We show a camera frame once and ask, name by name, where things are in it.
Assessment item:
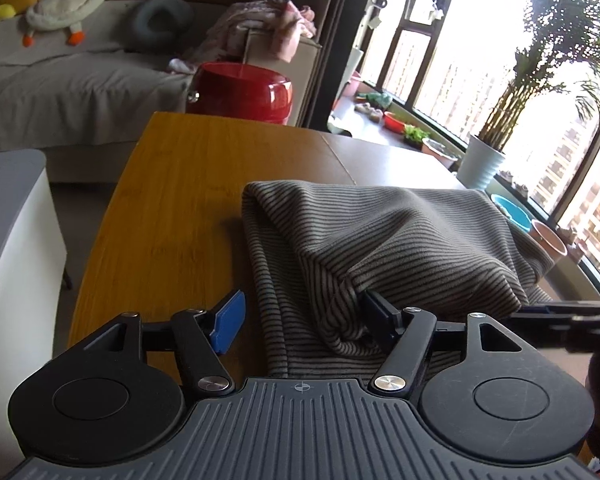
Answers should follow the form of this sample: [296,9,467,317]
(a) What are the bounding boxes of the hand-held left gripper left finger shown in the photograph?
[55,289,247,402]

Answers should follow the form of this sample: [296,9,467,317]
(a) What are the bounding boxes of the grey striped garment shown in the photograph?
[241,180,555,380]

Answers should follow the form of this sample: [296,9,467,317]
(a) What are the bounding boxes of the pink cloth pile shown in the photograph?
[190,0,317,64]

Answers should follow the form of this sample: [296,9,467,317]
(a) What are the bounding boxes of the tall palm plant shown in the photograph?
[472,0,600,154]

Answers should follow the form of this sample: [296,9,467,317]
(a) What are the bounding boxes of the grey sofa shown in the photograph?
[0,0,331,157]

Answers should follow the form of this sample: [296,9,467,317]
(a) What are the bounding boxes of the grey neck pillow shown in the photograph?
[128,0,194,51]

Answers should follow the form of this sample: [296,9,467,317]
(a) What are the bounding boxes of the pink plant pot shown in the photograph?
[528,219,569,269]

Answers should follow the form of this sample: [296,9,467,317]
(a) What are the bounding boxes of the white round planter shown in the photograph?
[421,138,460,170]

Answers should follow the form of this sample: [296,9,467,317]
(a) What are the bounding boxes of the white ribbed plant pot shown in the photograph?
[456,133,507,192]

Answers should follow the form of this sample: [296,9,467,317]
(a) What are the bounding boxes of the red basin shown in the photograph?
[383,111,409,134]

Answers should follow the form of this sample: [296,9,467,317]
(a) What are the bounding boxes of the white drying rack pole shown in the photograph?
[346,0,397,97]

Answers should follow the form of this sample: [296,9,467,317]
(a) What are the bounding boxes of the white cabinet with grey top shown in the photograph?
[0,149,69,477]

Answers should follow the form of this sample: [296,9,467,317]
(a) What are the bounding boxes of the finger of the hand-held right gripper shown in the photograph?
[509,301,600,356]

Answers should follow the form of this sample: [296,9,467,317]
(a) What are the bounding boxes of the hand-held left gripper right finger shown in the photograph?
[361,290,531,402]

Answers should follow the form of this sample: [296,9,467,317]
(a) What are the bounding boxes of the blue bowl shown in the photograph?
[490,193,534,234]

